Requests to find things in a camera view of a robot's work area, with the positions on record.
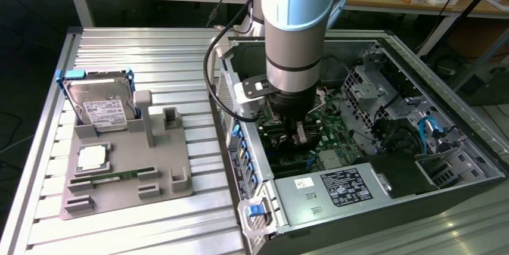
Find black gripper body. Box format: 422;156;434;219
268;88;319;122

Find black graphics card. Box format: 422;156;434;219
264;134;323;160

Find green motherboard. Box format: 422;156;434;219
248;88;378;178

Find silver chipset heatsink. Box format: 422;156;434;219
318;150;347;170

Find blue card retainer clips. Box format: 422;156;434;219
232;117;263;189

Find metal drive cage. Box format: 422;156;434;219
340;64;392;148

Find grey power supply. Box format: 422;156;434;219
276;164;394;228

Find black plastic shroud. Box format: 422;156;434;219
352;152;440;199

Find black open PC case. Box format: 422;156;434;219
208;36;509;255

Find disk bay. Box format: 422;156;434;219
415;143;499;190

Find grey parts rack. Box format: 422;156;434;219
57;89;195;221

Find green RAM stick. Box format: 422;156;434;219
90;171;139;183

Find hard disk in blue carrier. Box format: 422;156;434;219
53;69;139;133

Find dark cabinet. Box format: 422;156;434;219
457;64;509;107

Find silver CPU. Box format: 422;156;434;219
76;147;109;170

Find black slanted pole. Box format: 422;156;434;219
412;0;505;54

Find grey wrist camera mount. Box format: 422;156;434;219
232;76;279;119

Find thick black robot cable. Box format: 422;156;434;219
201;0;271;124

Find blue wire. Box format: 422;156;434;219
416;116;440;156

